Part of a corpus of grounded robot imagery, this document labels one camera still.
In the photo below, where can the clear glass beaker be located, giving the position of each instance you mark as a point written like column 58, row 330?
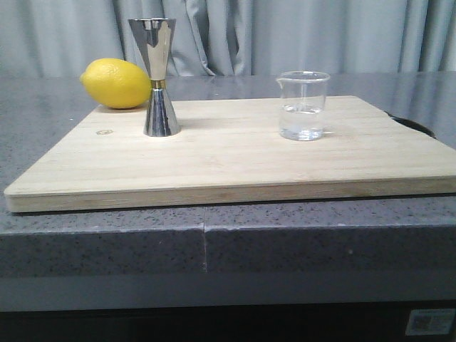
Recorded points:
column 303, row 98

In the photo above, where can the steel double jigger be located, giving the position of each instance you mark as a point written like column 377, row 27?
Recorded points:
column 153, row 38

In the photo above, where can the wooden cutting board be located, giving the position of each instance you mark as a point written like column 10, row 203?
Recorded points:
column 231, row 151

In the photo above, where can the yellow lemon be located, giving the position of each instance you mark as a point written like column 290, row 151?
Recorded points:
column 116, row 83

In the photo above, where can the grey curtain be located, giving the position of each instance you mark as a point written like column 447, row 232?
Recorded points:
column 44, row 39

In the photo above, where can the QR code sticker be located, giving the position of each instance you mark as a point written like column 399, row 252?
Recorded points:
column 430, row 322

